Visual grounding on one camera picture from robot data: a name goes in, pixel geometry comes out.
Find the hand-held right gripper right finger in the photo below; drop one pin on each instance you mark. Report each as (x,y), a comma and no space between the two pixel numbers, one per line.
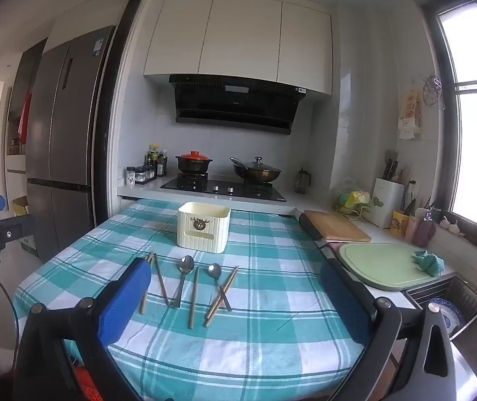
(343,300)

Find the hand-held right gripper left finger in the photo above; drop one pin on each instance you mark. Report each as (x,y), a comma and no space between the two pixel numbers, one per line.
(125,300)

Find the large steel spoon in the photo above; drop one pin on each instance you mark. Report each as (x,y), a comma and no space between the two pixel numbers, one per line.
(187,264)

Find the small steel spoon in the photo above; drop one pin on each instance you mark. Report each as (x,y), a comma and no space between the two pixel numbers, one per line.
(214,270)

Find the cream ribbed utensil holder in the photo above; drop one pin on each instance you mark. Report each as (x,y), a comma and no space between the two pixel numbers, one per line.
(213,240)

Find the cardboard box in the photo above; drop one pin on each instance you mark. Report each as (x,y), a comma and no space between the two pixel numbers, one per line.
(23,225)

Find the green cutting board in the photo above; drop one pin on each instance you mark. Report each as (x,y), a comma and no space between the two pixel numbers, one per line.
(380,267)

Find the wooden cutting board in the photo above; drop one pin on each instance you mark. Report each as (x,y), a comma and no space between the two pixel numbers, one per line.
(338,225)

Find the teal plaid tablecloth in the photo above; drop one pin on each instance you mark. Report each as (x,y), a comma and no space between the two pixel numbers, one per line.
(263,259)

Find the teal dish cloth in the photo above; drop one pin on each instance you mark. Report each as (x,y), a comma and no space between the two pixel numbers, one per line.
(428,263)

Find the red hanging cloth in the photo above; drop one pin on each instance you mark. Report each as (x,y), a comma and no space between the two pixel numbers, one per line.
(24,117)

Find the yellow printed cup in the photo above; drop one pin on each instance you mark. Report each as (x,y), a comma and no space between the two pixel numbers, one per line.
(399,222)

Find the yellow and green bag bundle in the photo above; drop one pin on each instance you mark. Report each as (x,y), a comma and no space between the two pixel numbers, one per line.
(355,202)

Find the pink cup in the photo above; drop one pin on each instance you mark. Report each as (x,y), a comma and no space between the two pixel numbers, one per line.
(411,226)

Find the white knife block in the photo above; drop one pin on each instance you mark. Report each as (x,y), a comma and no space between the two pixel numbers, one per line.
(386,204)

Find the grey steel refrigerator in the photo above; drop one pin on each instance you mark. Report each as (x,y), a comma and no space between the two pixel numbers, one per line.
(67,133)

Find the blue and white plate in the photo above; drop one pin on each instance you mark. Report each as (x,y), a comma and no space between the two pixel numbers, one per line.
(449,317)

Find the purple soap bottle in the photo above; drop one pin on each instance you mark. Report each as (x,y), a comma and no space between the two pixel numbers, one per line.
(424,229)

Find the steel sink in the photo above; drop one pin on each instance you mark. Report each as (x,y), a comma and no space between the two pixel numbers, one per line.
(464,292)

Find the white label spice jar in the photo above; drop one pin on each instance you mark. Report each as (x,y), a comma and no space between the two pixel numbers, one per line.
(130,176)

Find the clear spice jar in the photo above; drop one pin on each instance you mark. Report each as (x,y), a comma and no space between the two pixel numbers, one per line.
(150,172)
(140,174)

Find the garlic bulbs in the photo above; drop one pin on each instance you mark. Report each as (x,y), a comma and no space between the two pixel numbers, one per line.
(450,225)

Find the brown tall cabinet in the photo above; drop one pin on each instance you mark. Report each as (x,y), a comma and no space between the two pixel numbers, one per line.
(29,75)

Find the dark sauce bottle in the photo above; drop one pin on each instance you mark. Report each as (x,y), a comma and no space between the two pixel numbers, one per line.
(161,163)

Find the yellow cap sauce bottle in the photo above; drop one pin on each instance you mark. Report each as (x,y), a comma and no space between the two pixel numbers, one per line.
(153,156)

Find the black glass gas stove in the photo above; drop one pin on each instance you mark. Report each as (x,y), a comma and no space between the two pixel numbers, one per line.
(221,187)

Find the black clay pot orange lid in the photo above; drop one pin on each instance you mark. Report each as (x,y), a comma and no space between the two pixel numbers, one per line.
(194,163)

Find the dark wok with lid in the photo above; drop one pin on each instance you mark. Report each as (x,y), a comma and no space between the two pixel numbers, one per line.
(257,172)

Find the hanging printed cloth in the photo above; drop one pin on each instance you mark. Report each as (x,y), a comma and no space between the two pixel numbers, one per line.
(410,115)

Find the black range hood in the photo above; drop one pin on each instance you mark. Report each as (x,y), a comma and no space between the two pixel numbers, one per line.
(234,104)

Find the window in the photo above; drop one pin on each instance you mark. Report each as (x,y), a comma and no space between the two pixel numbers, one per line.
(476,112)

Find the wall socket with plug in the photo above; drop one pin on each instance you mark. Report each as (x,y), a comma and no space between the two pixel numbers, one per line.
(412,188)

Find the black door frame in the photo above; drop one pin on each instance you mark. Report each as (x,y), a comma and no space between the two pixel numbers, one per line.
(115,92)

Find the white wall cabinet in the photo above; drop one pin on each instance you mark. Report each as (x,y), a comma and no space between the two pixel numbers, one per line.
(238,37)

